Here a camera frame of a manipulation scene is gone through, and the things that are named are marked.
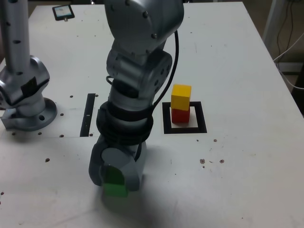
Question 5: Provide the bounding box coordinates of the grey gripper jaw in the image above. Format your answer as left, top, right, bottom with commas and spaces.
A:
101, 140, 148, 192

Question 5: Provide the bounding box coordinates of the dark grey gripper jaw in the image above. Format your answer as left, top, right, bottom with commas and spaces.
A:
88, 135, 107, 186

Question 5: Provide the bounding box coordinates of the green cube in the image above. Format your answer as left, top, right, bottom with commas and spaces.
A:
102, 166, 129, 198

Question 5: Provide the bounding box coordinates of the red cube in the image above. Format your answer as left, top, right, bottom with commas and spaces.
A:
171, 108, 190, 124

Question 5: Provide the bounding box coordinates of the yellow cube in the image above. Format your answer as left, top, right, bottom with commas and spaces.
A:
170, 84, 192, 112

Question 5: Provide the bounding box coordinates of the black tape square outline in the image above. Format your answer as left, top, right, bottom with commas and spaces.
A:
161, 101, 208, 134

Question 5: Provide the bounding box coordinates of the black tape strip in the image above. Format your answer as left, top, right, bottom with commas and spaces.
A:
80, 93, 96, 138

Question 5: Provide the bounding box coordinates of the black flat phone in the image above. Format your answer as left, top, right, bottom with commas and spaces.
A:
52, 4, 76, 21

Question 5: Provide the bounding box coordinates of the black camera cable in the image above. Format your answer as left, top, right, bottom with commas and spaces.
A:
105, 30, 179, 164

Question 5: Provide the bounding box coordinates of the white cable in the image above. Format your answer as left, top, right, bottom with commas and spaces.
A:
273, 32, 304, 90

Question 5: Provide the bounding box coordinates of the white slanted post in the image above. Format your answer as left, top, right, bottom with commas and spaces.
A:
262, 0, 289, 55

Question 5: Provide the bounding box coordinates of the thin black background cable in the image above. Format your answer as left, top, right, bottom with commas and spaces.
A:
276, 0, 300, 56

